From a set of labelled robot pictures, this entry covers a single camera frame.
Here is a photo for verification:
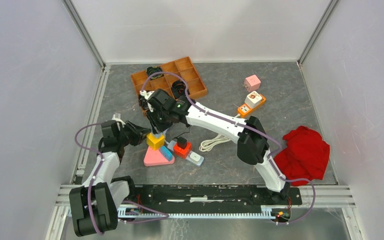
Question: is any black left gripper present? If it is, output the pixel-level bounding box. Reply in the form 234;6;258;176
117;120;153;147

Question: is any white cable tray rail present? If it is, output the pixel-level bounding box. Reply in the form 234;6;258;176
117;204;275;220

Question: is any yellow cube socket adapter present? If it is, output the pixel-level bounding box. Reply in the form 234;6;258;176
146;132;165;151

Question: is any light blue power strip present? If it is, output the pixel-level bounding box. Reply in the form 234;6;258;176
167;140;204;167

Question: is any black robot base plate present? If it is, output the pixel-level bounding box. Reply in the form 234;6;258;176
112;175;303;216

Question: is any rolled dark orange-patterned tie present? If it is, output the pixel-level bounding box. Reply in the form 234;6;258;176
170;80;186;100

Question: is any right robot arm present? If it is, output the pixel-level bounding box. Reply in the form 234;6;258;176
139;89;290;204

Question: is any white cube socket adapter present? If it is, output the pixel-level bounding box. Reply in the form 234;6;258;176
244;91;265;109

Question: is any blue square plug adapter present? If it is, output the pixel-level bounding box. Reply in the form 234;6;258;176
159;146;173;162

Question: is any pink triangular power strip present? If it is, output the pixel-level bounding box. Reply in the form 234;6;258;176
143;147;175;167

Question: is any black power adapter plug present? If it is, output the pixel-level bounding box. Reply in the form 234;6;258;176
177;136;188;150

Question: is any red cube socket adapter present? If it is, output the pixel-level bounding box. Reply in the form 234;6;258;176
173;141;192;159

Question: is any wooden compartment tray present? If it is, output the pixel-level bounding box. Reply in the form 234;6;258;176
130;56;208;115

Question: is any thin black cable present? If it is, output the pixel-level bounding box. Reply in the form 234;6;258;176
172;127;193;142

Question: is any rolled green-patterned tie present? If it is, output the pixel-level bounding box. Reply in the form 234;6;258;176
146;66;164;80

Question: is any red cloth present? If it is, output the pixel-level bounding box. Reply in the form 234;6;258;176
274;126;330;187

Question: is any pink cube socket adapter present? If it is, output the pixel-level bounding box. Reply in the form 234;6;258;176
243;74;261;93

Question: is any orange power strip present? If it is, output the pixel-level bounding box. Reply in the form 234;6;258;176
237;91;266;118

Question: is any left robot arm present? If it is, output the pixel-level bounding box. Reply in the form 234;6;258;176
69;119;151;237

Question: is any white power strip cable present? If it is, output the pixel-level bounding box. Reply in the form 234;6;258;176
199;112;243;153

